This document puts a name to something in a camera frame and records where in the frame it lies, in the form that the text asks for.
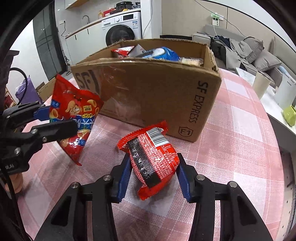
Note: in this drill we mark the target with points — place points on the grey sofa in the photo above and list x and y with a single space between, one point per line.
276 46

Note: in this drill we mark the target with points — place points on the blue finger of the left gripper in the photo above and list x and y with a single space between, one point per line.
42 113
54 131

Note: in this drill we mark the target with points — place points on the white marble coffee table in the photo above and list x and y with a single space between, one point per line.
268 102

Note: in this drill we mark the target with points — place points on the cardboard box on floor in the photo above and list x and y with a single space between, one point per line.
46 90

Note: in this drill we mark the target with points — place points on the white washing machine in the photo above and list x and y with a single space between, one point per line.
126 26

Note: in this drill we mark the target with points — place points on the person's left hand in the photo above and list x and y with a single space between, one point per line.
17 182

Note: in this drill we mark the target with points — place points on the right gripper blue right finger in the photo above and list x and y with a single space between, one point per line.
186 176

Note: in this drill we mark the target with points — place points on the wall socket with green plug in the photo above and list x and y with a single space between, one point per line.
216 18

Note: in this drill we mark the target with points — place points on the black glass door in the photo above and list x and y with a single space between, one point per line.
48 42

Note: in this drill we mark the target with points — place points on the white electric kettle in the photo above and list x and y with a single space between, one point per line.
285 94

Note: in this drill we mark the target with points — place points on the clear wafer biscuit pack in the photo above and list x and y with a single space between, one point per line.
192 61

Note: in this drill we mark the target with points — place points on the white red rice snack bag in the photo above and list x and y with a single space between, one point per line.
129 51

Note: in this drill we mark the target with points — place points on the beige tumbler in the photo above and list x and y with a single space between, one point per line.
261 83

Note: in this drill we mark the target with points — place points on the pink plaid tablecloth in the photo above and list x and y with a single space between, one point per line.
237 144

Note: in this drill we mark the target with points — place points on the green ceramic mug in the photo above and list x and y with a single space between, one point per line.
289 114

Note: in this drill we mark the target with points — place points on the purple bag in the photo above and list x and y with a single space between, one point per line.
27 93

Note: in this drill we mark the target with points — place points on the black white patterned pet bed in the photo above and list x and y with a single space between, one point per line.
176 37

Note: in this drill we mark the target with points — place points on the red triangular chip bag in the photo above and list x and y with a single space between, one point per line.
82 106

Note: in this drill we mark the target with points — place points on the blue Oreo pack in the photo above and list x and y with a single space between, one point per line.
162 53

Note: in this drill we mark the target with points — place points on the red barcode snack pack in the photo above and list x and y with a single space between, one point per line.
153 158

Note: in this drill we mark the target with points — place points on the grey pillow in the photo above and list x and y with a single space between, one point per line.
256 46
266 61

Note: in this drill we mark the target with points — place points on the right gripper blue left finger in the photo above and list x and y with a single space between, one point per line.
121 177

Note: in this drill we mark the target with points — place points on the grey jacket on sofa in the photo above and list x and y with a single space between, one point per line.
230 53

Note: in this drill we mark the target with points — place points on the black pressure cooker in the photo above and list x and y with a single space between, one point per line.
123 5

